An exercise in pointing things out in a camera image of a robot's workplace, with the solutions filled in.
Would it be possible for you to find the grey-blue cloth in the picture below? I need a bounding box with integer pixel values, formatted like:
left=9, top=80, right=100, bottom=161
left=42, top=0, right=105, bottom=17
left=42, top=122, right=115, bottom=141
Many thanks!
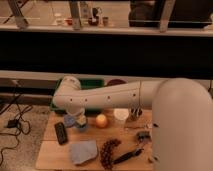
left=70, top=140, right=98, bottom=165

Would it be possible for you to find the dark red grape bunch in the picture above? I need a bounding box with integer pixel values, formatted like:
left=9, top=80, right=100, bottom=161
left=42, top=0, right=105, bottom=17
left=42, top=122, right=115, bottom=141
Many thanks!
left=100, top=139, right=121, bottom=170

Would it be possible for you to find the black power adapter with cables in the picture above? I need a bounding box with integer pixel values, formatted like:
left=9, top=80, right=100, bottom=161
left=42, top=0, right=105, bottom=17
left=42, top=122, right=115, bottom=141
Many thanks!
left=0, top=83, right=34, bottom=167

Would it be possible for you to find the small dark toy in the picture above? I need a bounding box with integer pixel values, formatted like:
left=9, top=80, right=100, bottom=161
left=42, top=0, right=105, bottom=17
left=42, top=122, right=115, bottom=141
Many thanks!
left=136, top=131, right=151, bottom=141

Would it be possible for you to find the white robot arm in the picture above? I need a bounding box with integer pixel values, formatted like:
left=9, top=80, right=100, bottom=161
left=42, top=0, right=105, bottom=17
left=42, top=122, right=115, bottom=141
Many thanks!
left=53, top=76, right=213, bottom=171

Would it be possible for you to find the green plastic tray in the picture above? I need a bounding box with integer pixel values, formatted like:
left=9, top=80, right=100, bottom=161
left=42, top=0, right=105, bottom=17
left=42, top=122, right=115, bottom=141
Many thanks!
left=49, top=78, right=104, bottom=114

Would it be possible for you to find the black-handled brush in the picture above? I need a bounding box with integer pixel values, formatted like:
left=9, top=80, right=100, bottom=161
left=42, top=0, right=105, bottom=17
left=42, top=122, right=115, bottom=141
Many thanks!
left=113, top=145, right=144, bottom=164

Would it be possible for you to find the wooden board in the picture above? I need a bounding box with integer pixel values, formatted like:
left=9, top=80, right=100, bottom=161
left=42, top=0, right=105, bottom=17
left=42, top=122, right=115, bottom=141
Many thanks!
left=36, top=110, right=152, bottom=171

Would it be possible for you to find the black remote control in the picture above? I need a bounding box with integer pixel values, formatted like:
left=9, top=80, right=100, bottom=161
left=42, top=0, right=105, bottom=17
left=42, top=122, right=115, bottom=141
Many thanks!
left=54, top=122, right=68, bottom=145

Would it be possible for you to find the purple bowl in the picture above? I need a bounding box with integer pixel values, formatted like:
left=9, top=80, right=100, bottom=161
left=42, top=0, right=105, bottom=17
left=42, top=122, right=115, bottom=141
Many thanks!
left=106, top=79, right=126, bottom=86

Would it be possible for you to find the blue plastic cup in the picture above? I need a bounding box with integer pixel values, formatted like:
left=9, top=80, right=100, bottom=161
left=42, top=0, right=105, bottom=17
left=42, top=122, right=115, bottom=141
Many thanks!
left=75, top=123, right=88, bottom=132

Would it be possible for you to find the orange fruit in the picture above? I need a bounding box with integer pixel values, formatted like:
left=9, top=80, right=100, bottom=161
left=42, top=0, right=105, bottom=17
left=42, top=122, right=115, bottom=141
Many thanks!
left=95, top=114, right=108, bottom=128

